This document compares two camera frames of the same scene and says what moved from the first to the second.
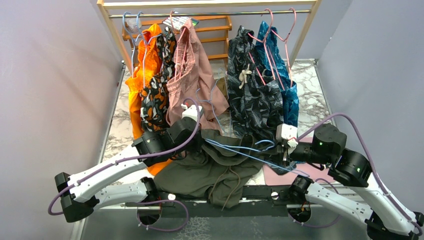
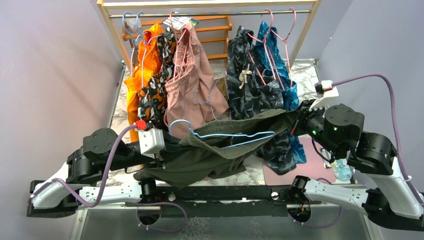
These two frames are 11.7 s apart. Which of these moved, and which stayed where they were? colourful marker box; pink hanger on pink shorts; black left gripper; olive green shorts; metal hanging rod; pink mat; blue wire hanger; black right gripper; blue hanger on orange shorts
Moved: black right gripper; black left gripper; blue wire hanger; olive green shorts
Stayed: pink mat; blue hanger on orange shorts; colourful marker box; pink hanger on pink shorts; metal hanging rod
